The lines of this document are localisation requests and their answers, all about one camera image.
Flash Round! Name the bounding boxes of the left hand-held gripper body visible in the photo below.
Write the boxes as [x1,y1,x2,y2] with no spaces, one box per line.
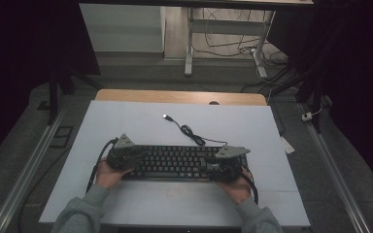
[105,132,141,172]

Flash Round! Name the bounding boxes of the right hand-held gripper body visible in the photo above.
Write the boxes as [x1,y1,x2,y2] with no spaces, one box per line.
[206,145,252,183]

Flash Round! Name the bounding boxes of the black computer keyboard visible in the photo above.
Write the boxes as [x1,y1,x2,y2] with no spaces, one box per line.
[122,144,251,182]

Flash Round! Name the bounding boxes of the person's right hand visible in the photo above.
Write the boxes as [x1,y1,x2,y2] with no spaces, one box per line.
[216,175,254,207]

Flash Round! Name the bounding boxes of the person's left hand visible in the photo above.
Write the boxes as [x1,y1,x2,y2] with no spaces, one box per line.
[94,159,134,191]

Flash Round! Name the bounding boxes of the white table board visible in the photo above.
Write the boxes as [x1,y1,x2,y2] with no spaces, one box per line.
[38,100,312,228]

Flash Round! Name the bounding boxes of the white paper tag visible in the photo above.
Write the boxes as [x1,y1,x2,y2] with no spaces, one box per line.
[279,135,296,155]

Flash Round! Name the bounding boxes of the wooden table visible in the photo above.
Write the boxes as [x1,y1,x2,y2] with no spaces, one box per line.
[94,88,268,107]

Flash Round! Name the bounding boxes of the black metal stand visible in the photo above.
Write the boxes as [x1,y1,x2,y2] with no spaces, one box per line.
[38,62,102,126]
[268,62,333,134]

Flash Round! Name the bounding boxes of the white cabinet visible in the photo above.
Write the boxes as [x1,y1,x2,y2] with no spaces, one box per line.
[77,3,166,53]

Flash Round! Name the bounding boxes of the black keyboard usb cable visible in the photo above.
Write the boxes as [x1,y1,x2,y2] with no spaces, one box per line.
[162,114,228,148]

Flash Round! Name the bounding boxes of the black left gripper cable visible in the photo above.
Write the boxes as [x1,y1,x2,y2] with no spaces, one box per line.
[85,137,119,195]

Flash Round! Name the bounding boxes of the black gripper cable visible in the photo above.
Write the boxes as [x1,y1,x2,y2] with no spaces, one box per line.
[85,137,119,195]
[239,164,259,205]

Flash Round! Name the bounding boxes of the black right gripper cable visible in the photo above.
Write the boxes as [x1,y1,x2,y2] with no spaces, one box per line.
[239,164,259,205]

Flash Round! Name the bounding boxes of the thick black floor cables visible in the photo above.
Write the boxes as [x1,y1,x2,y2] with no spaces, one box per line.
[239,61,303,95]

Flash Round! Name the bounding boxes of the long black floor cable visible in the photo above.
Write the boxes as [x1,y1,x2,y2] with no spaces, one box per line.
[17,147,73,233]

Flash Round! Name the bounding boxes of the tangle of thin floor cables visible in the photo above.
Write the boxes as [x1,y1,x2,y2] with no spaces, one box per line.
[192,8,289,66]

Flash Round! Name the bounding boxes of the aluminium rail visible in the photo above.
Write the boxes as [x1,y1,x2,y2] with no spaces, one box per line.
[299,103,372,233]
[0,110,68,233]

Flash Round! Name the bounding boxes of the white metal desk frame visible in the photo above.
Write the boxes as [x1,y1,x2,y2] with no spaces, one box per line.
[184,6,277,79]

